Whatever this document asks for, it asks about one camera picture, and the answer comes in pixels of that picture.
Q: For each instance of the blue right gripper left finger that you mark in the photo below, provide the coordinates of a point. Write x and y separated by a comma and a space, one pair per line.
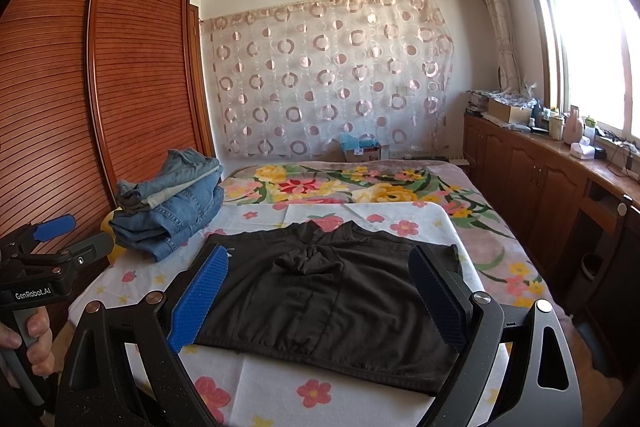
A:
197, 288

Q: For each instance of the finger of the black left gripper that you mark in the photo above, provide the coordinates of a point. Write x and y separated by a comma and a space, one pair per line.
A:
90, 250

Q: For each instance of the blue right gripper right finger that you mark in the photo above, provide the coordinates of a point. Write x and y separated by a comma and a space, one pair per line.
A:
445, 295

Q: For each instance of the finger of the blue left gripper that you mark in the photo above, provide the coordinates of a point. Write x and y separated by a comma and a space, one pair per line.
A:
48, 230

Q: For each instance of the black shorts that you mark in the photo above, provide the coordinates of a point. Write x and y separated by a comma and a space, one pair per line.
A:
342, 301

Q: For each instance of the person's left hand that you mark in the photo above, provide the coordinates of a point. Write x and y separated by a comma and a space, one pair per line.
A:
39, 354

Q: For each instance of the folded blue jeans stack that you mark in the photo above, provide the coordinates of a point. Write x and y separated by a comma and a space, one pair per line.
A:
159, 215

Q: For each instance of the pink floral bedspread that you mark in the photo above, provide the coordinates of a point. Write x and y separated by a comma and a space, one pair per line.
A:
427, 200

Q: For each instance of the white floral towel sheet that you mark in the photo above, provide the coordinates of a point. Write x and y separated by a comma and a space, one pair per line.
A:
244, 389

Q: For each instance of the wooden sideboard cabinet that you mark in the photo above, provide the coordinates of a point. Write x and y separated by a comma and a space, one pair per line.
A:
566, 213

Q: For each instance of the brown wooden wardrobe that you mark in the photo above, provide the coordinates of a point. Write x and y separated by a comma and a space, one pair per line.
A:
92, 92

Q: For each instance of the cardboard box with blue bag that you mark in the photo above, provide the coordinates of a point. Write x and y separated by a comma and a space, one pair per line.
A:
360, 149

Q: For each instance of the cardboard box on sideboard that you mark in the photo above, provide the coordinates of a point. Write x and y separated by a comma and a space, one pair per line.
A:
509, 113

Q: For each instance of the pink bottle on sideboard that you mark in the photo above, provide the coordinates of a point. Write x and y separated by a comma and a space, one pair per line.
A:
573, 127

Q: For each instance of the circle patterned sheer curtain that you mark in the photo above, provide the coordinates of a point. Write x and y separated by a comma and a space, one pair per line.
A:
312, 79

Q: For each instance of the window side curtain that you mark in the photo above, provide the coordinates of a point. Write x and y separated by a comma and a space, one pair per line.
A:
500, 15

